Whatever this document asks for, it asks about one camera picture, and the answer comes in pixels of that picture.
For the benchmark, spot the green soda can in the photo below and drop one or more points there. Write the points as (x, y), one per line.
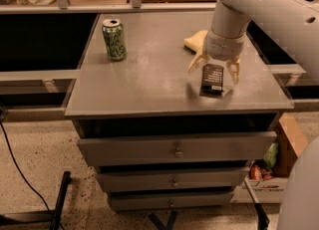
(113, 32)

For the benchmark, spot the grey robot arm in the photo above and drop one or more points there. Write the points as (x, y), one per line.
(294, 26)

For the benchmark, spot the cardboard box with snacks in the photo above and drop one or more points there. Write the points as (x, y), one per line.
(269, 185)

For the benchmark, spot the black handled tool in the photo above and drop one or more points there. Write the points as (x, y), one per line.
(263, 220)

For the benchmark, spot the black metal stand leg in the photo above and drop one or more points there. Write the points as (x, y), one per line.
(51, 216)

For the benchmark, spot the green snack bag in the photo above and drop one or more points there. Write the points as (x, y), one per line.
(269, 157)

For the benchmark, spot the middle grey drawer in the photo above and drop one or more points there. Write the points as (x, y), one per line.
(171, 179)

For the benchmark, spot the bottom grey drawer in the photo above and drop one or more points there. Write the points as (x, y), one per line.
(169, 200)

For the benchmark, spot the top grey drawer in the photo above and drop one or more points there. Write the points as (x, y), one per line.
(175, 148)

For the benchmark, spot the grey drawer cabinet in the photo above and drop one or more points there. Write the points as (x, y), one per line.
(150, 92)

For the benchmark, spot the grey drawer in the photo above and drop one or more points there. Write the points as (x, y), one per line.
(175, 148)
(171, 179)
(169, 200)

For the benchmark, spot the yellow sponge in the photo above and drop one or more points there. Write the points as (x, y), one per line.
(195, 41)

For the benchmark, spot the black rxbar chocolate wrapper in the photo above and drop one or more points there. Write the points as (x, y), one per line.
(212, 79)

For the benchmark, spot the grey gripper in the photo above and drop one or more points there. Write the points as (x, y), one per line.
(223, 49)

